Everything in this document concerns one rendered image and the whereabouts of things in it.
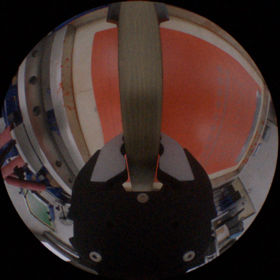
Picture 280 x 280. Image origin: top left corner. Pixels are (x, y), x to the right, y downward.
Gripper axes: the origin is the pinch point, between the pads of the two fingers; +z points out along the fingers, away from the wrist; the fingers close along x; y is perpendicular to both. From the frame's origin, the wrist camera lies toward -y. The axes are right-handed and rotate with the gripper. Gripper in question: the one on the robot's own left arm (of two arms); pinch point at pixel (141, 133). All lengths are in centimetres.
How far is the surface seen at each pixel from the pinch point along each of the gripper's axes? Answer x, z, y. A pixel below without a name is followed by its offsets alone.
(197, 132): 12.8, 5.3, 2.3
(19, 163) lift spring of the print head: -46.2, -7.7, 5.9
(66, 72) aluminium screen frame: -13.7, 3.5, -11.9
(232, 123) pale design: 27.0, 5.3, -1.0
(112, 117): -5.5, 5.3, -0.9
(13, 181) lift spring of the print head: -66, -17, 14
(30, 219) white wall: -412, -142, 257
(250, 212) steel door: 375, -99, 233
